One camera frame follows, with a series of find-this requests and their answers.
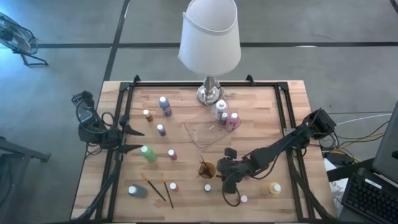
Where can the small purple paint bottle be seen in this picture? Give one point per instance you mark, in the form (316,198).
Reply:
(161,130)

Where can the small dark grey paint bottle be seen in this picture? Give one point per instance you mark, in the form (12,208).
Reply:
(223,118)

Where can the paintbrush with orange bristles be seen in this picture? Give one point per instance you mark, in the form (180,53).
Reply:
(202,173)

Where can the large blue paint bottle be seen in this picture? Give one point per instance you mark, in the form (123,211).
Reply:
(165,108)

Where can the white paper sheet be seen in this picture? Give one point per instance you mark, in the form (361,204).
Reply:
(337,189)

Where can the black computer keyboard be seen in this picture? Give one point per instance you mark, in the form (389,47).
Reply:
(370,199)

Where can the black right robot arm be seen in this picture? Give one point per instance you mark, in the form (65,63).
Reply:
(280,143)

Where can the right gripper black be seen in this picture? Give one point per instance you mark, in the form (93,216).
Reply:
(233,168)

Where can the paintbrushes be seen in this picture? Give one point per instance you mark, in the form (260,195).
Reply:
(206,166)

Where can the large white paint bottle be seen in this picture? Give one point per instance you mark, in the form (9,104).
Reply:
(220,109)

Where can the clear plastic tray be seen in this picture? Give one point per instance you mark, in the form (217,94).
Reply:
(202,133)

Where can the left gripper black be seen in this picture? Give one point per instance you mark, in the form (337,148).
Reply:
(116,138)

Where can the black floor fan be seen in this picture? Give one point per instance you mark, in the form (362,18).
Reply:
(15,37)

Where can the large green paint bottle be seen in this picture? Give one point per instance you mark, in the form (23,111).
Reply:
(148,154)

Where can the black metal stand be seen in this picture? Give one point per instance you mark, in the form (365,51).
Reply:
(25,152)

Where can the white-shade silver table lamp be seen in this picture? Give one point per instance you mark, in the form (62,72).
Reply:
(208,46)

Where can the computer monitor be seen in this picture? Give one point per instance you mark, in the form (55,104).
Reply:
(385,146)

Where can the black aluminium table frame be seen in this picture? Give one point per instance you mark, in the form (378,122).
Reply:
(205,84)

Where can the small magenta paint bottle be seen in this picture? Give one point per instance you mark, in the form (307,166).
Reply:
(172,154)

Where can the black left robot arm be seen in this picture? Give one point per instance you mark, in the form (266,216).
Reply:
(90,130)

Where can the small red paint bottle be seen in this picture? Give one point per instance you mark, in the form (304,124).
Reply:
(173,186)
(244,198)

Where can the small yellow black-label paint bottle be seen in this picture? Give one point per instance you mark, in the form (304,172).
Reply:
(148,115)

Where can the large yellow paint bottle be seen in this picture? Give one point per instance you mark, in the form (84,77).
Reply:
(273,188)

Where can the black desk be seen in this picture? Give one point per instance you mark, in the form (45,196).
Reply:
(348,169)

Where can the yellow ribbed cup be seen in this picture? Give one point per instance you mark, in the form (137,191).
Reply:
(214,175)

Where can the large pink paint bottle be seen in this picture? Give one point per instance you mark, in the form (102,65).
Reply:
(232,123)

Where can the long dark orange-tipped paintbrush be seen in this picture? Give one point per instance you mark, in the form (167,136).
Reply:
(154,188)
(167,191)

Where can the large grey paint bottle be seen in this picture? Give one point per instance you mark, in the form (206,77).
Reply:
(137,191)

